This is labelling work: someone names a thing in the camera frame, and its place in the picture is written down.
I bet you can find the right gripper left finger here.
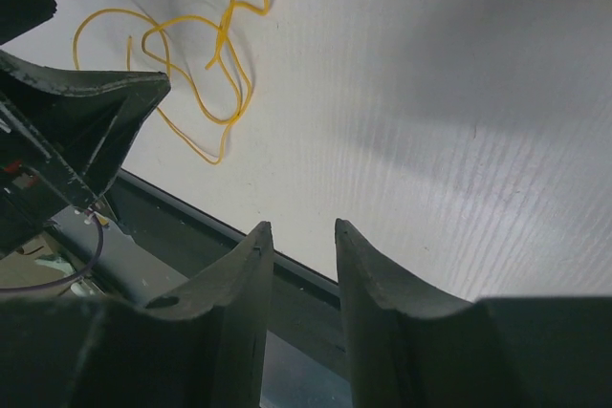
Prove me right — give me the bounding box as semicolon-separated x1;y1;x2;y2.
1;222;273;407

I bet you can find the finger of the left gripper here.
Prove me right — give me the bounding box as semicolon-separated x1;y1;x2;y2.
1;53;171;207
0;0;57;45

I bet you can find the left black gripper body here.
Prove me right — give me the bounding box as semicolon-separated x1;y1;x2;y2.
1;101;91;257

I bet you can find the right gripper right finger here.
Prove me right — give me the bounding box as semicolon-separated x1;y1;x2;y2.
335;220;611;407

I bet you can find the aluminium front rail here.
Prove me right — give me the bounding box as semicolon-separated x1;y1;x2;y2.
94;171;348;377

